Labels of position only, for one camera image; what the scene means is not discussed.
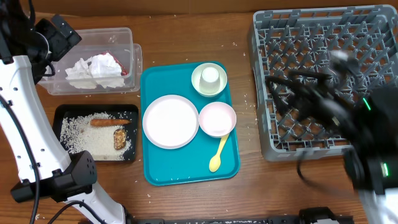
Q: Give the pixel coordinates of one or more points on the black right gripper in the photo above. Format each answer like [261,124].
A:
[306,90]

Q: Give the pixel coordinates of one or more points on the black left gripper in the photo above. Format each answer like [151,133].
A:
[63,45]

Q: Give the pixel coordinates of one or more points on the white napkin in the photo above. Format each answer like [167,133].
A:
[96,70]

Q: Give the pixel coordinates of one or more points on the red snack wrapper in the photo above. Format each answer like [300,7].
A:
[123,70]

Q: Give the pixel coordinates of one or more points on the cream cup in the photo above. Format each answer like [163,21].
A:
[209,80]

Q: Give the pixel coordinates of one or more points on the cream bowl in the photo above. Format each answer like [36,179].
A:
[196,78]

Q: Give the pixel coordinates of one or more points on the small pink plate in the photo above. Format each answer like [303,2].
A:
[217,119]

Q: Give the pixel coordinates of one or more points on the brown carrot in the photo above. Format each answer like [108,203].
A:
[108,122]

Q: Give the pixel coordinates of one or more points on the pile of white rice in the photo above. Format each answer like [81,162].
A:
[77,134]

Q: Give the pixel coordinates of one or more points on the granola bar piece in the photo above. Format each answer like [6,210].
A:
[119,139]

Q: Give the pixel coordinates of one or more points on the yellow plastic spoon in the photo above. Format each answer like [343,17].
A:
[215,161]

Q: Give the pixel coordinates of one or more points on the large pink plate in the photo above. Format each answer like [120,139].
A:
[170,122]

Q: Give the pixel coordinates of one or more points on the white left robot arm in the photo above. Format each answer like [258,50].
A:
[45,169]

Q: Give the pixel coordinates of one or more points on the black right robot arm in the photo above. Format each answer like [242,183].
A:
[370,126]

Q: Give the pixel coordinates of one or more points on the grey dishwasher rack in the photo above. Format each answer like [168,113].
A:
[302,39]

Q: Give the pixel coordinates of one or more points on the clear plastic bin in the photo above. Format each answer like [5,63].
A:
[118,41]

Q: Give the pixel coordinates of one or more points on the black tray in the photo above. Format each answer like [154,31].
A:
[129,112]

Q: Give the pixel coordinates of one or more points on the teal serving tray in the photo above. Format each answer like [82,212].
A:
[191,162]

